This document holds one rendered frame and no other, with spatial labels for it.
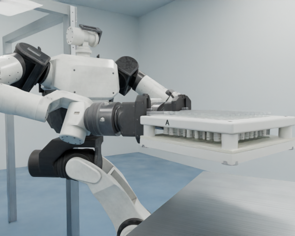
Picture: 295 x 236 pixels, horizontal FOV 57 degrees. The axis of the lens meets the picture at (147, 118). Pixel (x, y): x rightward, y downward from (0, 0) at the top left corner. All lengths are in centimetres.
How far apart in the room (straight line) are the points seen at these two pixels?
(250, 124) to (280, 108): 322
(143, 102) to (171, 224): 28
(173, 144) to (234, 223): 18
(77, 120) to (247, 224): 45
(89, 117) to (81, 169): 43
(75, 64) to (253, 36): 325
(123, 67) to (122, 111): 54
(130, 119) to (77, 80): 40
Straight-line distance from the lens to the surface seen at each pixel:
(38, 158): 118
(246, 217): 59
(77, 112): 73
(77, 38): 110
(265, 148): 57
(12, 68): 93
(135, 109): 66
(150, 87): 118
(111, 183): 108
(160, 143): 58
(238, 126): 48
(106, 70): 108
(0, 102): 75
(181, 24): 503
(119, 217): 115
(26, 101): 74
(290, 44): 374
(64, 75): 101
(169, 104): 79
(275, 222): 59
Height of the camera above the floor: 112
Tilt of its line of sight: 4 degrees down
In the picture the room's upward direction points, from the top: straight up
